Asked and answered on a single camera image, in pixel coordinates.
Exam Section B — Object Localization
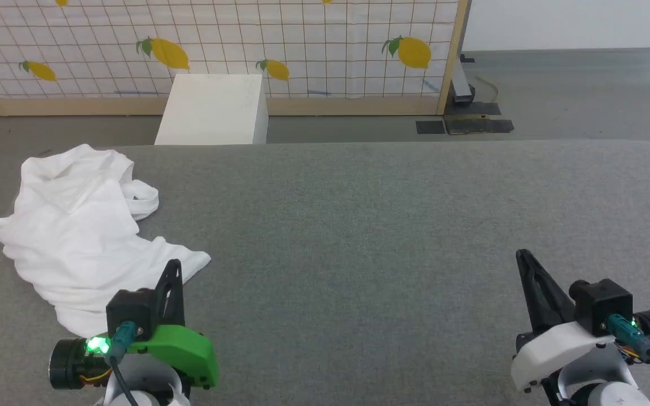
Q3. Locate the white long-sleeve shirt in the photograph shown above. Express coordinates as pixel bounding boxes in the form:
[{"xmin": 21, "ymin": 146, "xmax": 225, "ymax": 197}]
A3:
[{"xmin": 0, "ymin": 144, "xmax": 212, "ymax": 338}]

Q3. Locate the grey metal support beam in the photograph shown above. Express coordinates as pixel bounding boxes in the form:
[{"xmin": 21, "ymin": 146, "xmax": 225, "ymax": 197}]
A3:
[{"xmin": 450, "ymin": 54, "xmax": 476, "ymax": 105}]

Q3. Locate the lemon print partition screen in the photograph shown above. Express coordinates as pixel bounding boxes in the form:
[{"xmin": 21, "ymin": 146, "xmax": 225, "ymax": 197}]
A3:
[{"xmin": 0, "ymin": 0, "xmax": 471, "ymax": 117}]

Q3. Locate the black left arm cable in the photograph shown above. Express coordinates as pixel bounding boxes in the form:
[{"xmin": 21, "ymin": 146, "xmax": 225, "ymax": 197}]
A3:
[{"xmin": 102, "ymin": 321, "xmax": 142, "ymax": 406}]

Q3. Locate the black partition base plate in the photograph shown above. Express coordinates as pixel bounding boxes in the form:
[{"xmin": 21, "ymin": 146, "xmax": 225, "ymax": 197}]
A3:
[{"xmin": 443, "ymin": 101, "xmax": 515, "ymax": 135}]

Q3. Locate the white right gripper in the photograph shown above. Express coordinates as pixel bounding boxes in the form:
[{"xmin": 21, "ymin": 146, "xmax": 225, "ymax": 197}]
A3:
[{"xmin": 510, "ymin": 249, "xmax": 650, "ymax": 394}]

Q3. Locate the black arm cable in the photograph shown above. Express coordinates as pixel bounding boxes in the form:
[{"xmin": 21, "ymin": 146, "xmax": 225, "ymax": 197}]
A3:
[
  {"xmin": 102, "ymin": 321, "xmax": 142, "ymax": 406},
  {"xmin": 607, "ymin": 315, "xmax": 650, "ymax": 398}
]

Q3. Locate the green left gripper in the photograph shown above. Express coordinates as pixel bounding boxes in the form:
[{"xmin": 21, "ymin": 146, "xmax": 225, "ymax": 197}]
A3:
[{"xmin": 48, "ymin": 259, "xmax": 219, "ymax": 391}]

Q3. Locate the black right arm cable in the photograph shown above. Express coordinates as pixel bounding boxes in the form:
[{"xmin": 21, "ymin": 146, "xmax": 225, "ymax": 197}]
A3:
[{"xmin": 607, "ymin": 315, "xmax": 650, "ymax": 398}]

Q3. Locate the thin yellowish floor cable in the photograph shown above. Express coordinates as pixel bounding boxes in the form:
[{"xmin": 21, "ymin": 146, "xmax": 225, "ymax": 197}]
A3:
[{"xmin": 475, "ymin": 73, "xmax": 500, "ymax": 103}]

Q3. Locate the white rectangular box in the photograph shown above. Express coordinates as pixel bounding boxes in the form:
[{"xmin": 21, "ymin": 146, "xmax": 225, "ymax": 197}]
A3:
[{"xmin": 154, "ymin": 73, "xmax": 270, "ymax": 146}]

